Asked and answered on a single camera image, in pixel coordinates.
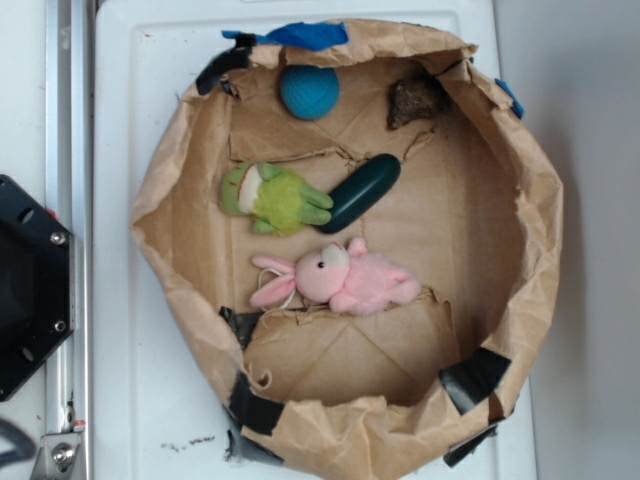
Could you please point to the blue tape right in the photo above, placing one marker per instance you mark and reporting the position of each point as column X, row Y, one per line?
column 516, row 107

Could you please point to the green plush frog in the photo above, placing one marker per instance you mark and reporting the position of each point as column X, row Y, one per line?
column 279, row 200

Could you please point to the blue ball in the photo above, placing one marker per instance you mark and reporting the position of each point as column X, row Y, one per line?
column 309, row 92

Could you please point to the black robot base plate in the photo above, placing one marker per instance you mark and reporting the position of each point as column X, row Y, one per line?
column 35, row 286

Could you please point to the black tape top left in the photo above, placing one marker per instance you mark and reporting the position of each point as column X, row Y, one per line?
column 234, row 58

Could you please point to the blue tape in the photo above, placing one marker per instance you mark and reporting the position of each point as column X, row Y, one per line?
column 516, row 107
column 310, row 36

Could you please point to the blue tape top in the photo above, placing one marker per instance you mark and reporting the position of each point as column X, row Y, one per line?
column 310, row 36

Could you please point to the aluminium rail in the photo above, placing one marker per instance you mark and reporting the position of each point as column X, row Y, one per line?
column 69, row 138

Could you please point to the pink plush bunny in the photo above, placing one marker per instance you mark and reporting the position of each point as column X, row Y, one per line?
column 349, row 279

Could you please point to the brown rock-like lump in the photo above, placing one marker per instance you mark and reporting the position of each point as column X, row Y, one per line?
column 416, row 98

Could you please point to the black tape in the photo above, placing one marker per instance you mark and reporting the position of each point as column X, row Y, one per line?
column 259, row 414
column 234, row 58
column 474, row 379

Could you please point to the black tape lower left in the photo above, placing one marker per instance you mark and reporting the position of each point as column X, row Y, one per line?
column 259, row 414

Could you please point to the black tape lower right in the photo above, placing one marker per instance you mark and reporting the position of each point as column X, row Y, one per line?
column 474, row 379

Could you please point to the metal corner bracket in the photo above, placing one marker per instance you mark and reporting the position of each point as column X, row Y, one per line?
column 57, row 456

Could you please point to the white plastic tray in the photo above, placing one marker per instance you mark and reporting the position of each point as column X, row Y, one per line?
column 156, row 417

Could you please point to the brown paper bag enclosure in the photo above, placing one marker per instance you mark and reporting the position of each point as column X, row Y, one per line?
column 362, row 395

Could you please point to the dark green oblong toy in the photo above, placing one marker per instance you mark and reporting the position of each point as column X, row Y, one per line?
column 361, row 190

